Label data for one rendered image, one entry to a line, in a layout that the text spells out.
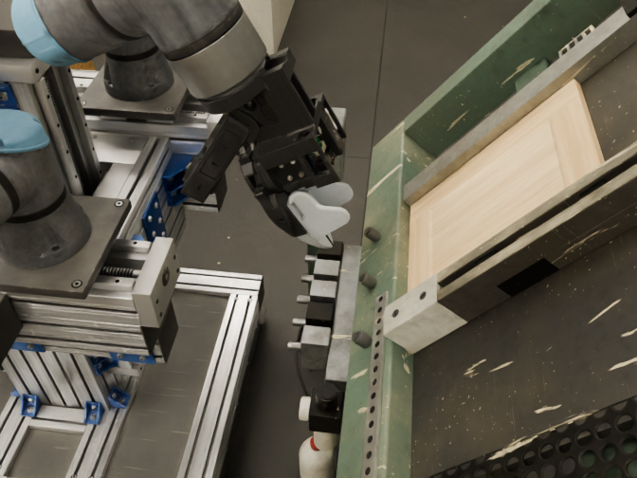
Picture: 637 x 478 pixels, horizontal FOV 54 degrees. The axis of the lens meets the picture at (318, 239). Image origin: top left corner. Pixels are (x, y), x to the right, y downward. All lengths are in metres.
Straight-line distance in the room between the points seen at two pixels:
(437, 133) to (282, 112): 1.01
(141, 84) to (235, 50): 0.92
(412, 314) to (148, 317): 0.45
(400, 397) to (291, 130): 0.59
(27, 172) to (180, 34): 0.53
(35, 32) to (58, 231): 0.53
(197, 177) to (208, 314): 1.45
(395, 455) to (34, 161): 0.68
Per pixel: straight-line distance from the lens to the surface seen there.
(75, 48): 0.59
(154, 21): 0.52
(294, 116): 0.55
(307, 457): 1.81
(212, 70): 0.52
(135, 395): 1.91
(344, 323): 1.32
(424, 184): 1.31
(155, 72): 1.44
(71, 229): 1.09
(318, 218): 0.61
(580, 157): 1.05
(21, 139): 0.98
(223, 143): 0.58
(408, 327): 1.05
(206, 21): 0.51
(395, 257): 1.22
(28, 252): 1.09
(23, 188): 1.00
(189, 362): 1.94
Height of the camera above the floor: 1.78
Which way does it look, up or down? 45 degrees down
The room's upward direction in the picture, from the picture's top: straight up
